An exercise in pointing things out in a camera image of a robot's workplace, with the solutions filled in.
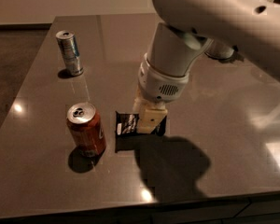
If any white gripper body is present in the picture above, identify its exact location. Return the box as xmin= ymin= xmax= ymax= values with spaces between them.
xmin=138 ymin=56 xmax=189 ymax=103

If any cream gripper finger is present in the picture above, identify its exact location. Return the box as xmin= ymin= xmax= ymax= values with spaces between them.
xmin=133 ymin=88 xmax=146 ymax=114
xmin=136 ymin=102 xmax=168 ymax=134

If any black rxbar chocolate wrapper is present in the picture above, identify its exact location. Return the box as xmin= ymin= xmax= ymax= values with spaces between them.
xmin=116 ymin=112 xmax=167 ymax=136

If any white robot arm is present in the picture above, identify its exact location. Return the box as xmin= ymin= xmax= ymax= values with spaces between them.
xmin=133 ymin=0 xmax=280 ymax=133

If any red coke can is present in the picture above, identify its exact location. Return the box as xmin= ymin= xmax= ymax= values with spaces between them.
xmin=66 ymin=102 xmax=106 ymax=158

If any silver blue energy drink can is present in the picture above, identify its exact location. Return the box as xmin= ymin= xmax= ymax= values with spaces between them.
xmin=56 ymin=30 xmax=83 ymax=77

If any metal bucket holder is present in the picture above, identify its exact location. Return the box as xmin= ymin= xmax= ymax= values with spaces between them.
xmin=205 ymin=40 xmax=234 ymax=60

